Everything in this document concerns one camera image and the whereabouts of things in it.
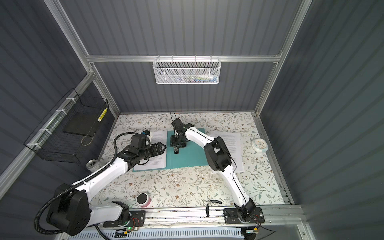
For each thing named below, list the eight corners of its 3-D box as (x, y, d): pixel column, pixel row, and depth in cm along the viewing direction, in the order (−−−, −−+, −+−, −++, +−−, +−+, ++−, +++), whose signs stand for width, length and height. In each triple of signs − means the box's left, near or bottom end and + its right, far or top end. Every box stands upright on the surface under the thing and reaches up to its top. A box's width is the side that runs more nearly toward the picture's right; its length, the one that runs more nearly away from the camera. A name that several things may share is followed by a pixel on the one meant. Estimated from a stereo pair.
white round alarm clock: (253, 153, 99) (254, 150, 97) (249, 141, 106) (251, 138, 103) (267, 153, 99) (269, 150, 97) (263, 141, 106) (265, 138, 103)
